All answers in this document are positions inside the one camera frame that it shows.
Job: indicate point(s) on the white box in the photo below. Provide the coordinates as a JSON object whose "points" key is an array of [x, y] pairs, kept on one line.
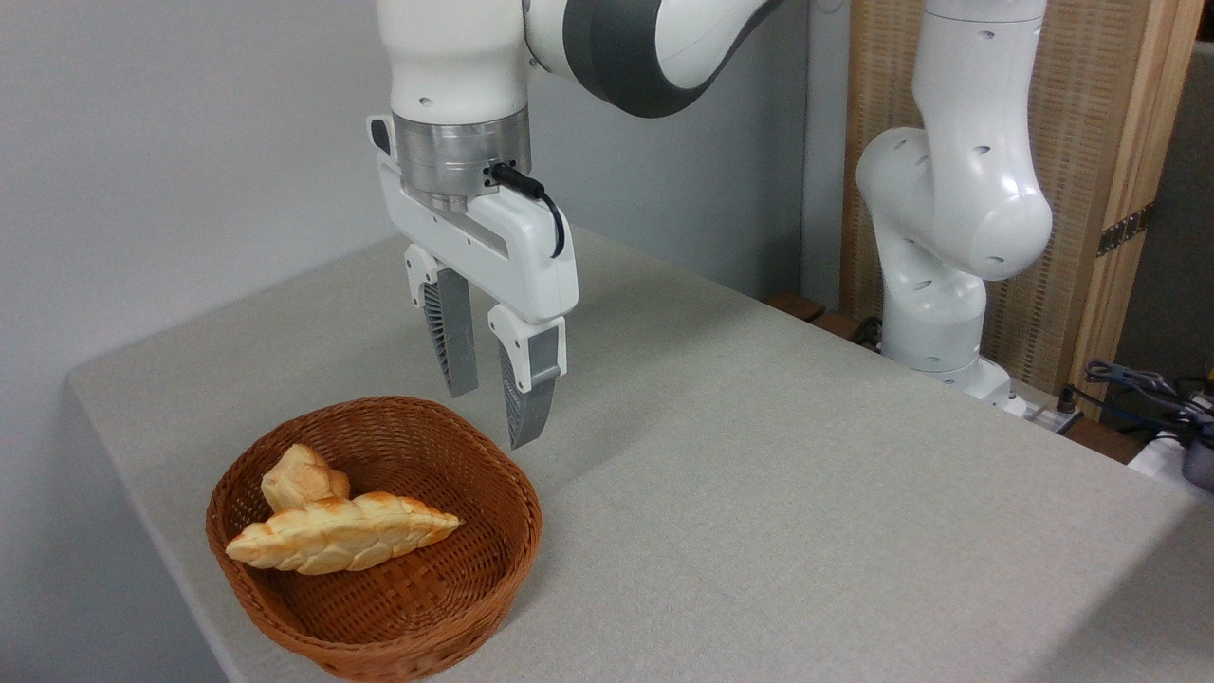
{"points": [[1159, 465]]}

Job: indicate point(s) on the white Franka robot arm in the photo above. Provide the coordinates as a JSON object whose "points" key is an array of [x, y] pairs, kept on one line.
{"points": [[948, 209]]}

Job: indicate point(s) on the long braided bread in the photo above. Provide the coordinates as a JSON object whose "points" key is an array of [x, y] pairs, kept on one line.
{"points": [[341, 536]]}

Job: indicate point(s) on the dark grey container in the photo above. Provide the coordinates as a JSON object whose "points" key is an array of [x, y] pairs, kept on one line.
{"points": [[1200, 465]]}

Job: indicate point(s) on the black metal hinge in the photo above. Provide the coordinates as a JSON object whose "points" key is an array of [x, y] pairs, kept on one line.
{"points": [[1127, 230]]}

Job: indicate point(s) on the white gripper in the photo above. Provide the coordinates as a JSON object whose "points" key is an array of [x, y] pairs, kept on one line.
{"points": [[512, 251]]}

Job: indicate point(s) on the small chunky bread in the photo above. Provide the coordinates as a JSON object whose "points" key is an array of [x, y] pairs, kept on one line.
{"points": [[299, 479]]}

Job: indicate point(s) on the black power plug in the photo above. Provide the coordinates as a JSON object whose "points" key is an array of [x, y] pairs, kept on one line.
{"points": [[1068, 398]]}

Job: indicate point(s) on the brown wicker basket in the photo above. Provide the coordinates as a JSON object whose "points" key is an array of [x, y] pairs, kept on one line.
{"points": [[427, 607]]}

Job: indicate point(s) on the wooden lattice screen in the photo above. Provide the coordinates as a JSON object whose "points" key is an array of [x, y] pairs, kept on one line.
{"points": [[1091, 114]]}

